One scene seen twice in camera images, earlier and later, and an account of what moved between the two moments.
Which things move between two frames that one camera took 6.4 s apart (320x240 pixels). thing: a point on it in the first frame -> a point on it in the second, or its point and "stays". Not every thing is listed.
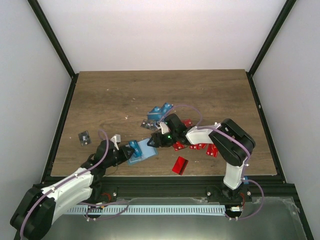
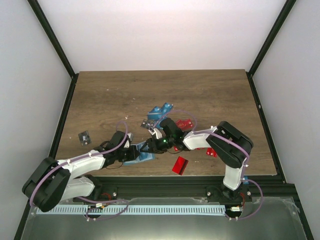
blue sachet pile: [155, 114] stays
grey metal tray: [269, 218] stays
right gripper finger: [156, 139] -> [144, 145]
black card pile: [84, 138] stays
